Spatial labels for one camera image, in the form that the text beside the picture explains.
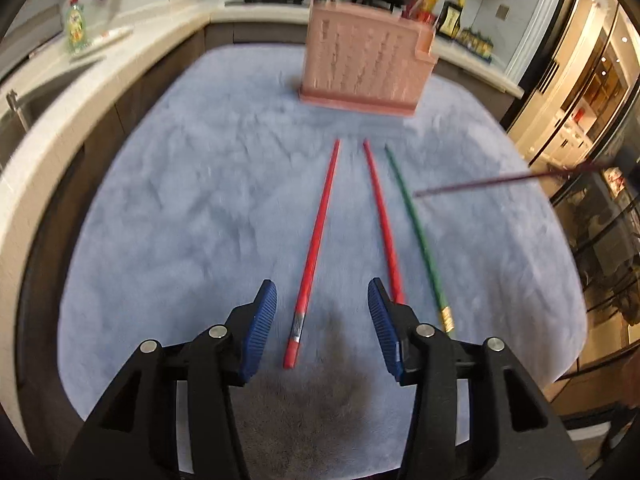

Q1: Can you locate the green chopstick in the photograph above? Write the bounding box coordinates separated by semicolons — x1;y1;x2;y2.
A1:
384;145;457;337

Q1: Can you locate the pink plastic utensil holder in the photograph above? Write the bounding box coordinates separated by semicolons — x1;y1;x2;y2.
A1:
298;0;439;119

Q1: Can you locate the blue-grey fluffy towel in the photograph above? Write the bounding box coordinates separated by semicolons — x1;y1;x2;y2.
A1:
57;44;589;480

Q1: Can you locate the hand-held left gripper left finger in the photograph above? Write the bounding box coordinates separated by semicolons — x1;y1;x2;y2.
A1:
59;279;279;480

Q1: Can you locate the dark purple chopstick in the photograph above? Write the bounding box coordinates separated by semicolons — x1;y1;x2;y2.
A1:
413;160;615;197

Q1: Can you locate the painted ceramic plate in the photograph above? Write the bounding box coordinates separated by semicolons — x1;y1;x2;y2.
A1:
70;26;135;61

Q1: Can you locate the stainless steel sink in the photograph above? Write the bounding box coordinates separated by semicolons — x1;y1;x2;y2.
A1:
0;55;103;126

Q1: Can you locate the red chopstick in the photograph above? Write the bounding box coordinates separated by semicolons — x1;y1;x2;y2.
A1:
283;138;342;370
362;139;406;306

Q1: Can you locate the rack of spice jars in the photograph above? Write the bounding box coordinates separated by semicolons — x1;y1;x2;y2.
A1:
459;25;496;60

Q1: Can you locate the glass sliding door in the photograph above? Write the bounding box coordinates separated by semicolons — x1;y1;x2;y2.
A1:
500;0;640;441

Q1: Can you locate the sink faucet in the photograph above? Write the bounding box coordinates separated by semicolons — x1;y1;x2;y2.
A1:
4;88;32;134

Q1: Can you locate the dark soy sauce bottle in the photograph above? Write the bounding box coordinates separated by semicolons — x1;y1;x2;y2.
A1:
434;0;464;41

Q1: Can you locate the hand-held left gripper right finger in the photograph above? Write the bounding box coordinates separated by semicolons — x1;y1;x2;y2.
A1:
367;276;587;480

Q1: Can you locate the green dish soap bottle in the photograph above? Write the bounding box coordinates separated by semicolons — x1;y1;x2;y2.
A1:
66;0;92;56

